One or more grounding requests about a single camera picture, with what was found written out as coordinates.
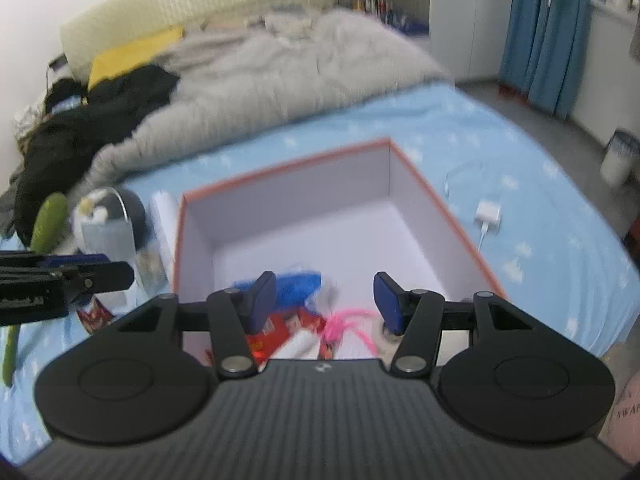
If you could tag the white spray bottle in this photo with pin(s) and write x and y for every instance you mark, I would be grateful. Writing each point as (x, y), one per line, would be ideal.
(165, 225)

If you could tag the yellow pillow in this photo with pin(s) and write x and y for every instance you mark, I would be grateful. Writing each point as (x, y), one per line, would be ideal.
(130, 55)

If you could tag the white trash bin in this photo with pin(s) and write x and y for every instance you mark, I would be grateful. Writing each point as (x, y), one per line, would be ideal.
(617, 160)

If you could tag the white cloth pile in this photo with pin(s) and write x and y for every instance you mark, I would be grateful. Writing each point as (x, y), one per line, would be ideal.
(27, 121)

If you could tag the blue cloth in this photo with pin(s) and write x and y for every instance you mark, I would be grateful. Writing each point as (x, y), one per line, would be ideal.
(407, 22)

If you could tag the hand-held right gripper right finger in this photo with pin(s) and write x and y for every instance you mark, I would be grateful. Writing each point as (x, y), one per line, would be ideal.
(387, 305)

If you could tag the blue curtain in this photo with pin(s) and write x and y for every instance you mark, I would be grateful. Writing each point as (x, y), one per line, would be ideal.
(540, 35)

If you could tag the white duck plush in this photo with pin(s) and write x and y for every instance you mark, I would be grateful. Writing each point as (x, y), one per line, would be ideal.
(95, 212)

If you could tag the small red snack packet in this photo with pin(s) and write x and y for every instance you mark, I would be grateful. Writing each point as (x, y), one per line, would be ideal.
(95, 317)

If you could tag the blue star bed sheet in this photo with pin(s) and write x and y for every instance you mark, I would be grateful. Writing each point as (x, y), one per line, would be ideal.
(525, 270)

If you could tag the white wardrobe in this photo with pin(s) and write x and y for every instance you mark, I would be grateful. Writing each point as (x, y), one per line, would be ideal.
(460, 20)

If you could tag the dark grey cloth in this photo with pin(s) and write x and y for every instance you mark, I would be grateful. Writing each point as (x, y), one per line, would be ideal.
(6, 210)

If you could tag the black wall charger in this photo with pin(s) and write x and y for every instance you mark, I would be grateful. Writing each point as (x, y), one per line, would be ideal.
(58, 63)

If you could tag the row of small bottles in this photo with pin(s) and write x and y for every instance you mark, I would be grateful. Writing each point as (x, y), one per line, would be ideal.
(375, 4)

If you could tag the orange cardboard box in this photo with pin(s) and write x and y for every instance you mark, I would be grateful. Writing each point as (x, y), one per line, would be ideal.
(300, 220)

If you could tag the white power adapter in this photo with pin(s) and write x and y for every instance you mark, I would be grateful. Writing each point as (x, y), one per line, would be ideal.
(488, 216)

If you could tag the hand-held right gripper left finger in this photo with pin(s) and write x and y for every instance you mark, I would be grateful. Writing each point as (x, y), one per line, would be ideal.
(260, 305)

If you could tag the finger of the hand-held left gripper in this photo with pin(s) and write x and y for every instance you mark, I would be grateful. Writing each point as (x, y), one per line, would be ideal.
(100, 276)
(75, 259)

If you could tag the clear plastic bag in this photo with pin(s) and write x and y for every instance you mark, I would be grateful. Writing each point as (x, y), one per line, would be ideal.
(105, 240)

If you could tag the grey duvet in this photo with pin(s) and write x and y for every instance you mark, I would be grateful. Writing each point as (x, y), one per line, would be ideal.
(275, 85)

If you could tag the pink printed cloth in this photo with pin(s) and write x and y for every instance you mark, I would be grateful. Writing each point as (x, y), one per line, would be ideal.
(625, 410)

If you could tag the green plush stick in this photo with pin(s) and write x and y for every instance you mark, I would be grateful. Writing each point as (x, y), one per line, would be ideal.
(50, 220)

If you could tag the black clothing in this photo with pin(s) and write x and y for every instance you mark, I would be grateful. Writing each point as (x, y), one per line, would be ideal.
(75, 130)

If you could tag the dark grey round plush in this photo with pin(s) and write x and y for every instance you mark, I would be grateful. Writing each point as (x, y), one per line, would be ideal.
(136, 217)

